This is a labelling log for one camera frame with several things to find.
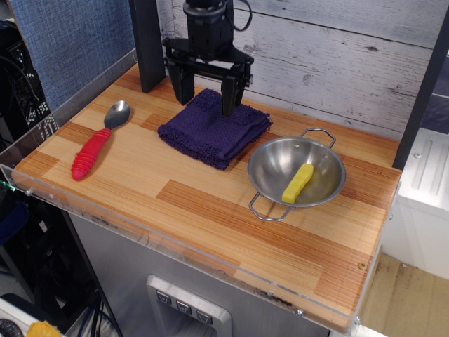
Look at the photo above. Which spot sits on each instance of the silver dispenser button panel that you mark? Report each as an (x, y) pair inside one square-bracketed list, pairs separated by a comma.
[(179, 312)]

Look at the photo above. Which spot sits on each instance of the white ribbed box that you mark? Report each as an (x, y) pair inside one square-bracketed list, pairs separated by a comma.
[(416, 230)]

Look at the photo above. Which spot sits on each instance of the dark grey right post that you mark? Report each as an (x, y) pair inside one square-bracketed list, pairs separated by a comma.
[(430, 78)]

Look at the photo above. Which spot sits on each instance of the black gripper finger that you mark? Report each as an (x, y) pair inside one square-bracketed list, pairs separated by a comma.
[(182, 81), (234, 82)]

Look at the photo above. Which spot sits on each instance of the dark grey left post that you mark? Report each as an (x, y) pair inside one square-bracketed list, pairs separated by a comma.
[(147, 36)]

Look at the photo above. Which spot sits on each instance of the steel bowl with handles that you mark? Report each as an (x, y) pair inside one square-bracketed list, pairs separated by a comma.
[(273, 165)]

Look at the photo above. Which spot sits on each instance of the purple towel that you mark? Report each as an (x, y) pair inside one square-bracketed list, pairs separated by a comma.
[(203, 133)]

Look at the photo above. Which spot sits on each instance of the yellow object at bottom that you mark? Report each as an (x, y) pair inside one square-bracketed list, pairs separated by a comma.
[(43, 329)]

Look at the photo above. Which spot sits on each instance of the dark grey post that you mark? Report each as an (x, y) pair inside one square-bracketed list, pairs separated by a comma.
[(430, 78), (147, 36)]

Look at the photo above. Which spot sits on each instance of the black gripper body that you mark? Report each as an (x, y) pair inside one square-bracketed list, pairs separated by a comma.
[(209, 48)]

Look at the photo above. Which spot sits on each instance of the black plastic crate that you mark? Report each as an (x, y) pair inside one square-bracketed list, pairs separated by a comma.
[(23, 103)]

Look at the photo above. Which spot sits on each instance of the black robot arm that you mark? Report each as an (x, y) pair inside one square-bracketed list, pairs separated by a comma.
[(205, 4)]

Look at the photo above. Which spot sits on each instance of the red handled metal spoon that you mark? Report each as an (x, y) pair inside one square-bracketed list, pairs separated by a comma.
[(117, 116)]

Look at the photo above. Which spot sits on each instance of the yellow toy fry piece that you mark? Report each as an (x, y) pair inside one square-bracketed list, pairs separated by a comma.
[(297, 184)]

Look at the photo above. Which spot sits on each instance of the clear acrylic table guard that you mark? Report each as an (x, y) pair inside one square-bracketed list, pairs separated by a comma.
[(145, 209)]

